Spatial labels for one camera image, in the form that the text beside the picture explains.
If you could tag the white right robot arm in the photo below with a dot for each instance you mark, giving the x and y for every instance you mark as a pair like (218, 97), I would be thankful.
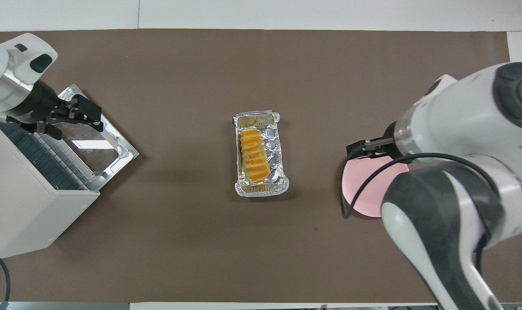
(467, 129)

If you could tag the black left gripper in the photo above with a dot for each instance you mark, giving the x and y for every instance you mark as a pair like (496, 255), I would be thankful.
(37, 105)

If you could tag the pink round plate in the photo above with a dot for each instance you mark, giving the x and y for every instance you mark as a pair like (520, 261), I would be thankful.
(373, 189)

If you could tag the brown table mat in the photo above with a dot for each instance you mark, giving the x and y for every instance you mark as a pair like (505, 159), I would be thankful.
(179, 237)

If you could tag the aluminium foil tray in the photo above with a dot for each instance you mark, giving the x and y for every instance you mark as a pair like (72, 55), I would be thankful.
(271, 146)

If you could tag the sliced golden bread loaf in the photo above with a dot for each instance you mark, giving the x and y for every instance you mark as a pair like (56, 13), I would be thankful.
(254, 157)

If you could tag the white toaster oven body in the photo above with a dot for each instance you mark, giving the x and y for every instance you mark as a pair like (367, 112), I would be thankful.
(20, 215)

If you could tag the glass oven door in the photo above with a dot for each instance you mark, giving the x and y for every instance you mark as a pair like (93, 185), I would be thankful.
(97, 150)

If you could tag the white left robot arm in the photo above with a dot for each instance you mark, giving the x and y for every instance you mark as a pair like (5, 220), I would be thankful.
(7, 64)

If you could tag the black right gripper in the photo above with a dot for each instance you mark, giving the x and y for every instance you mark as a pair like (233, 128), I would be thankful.
(391, 140)

